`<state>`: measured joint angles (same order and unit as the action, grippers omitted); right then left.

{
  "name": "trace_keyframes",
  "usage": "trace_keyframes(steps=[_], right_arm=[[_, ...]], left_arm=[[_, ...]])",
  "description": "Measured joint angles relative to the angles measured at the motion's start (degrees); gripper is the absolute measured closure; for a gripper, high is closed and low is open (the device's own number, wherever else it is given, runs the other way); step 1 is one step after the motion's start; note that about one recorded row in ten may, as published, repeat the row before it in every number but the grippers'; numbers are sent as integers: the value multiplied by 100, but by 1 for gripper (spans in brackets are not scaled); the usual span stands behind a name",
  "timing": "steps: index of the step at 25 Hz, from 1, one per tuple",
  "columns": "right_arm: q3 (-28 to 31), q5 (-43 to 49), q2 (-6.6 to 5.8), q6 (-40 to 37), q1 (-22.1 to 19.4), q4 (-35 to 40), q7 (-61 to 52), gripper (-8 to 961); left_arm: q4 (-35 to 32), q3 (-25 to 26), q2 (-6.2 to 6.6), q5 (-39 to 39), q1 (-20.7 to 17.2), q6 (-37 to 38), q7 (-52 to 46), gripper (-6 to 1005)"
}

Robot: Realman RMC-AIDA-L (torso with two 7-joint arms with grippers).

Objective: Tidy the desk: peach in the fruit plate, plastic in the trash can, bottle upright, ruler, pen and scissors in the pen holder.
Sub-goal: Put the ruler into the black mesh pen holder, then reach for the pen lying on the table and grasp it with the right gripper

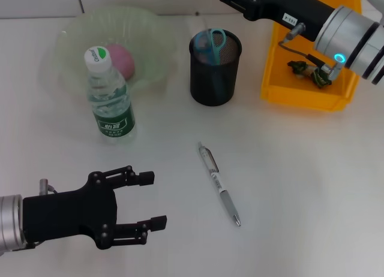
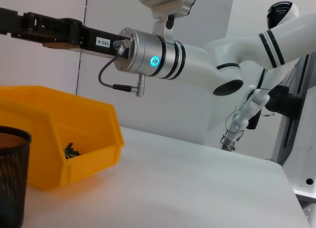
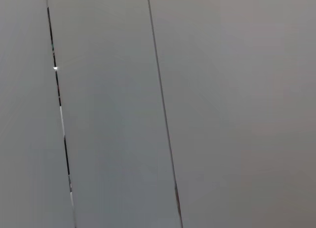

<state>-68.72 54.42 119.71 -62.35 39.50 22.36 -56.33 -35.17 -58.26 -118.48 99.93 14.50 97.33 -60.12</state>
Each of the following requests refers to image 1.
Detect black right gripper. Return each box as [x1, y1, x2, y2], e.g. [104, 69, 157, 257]
[213, 0, 336, 43]

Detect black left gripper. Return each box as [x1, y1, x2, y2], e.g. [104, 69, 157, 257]
[22, 165, 168, 251]

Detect blue scissors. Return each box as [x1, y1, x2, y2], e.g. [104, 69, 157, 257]
[193, 28, 228, 67]

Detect green label water bottle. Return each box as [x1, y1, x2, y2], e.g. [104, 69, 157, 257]
[83, 45, 136, 143]

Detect green plastic wrapper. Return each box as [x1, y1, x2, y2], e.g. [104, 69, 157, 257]
[287, 59, 334, 89]

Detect pink toy peach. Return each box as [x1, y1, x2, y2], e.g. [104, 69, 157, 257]
[105, 44, 136, 80]

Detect white grey click pen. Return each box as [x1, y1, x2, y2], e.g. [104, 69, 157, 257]
[197, 141, 242, 227]

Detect black mesh pen holder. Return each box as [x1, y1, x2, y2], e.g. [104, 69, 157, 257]
[188, 28, 242, 107]

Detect translucent green fruit plate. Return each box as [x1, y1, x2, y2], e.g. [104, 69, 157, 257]
[40, 5, 179, 104]

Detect yellow plastic bin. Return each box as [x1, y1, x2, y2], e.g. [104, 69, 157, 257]
[259, 0, 361, 113]

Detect grey left gripper cable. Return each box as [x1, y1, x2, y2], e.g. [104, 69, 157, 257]
[38, 177, 58, 195]

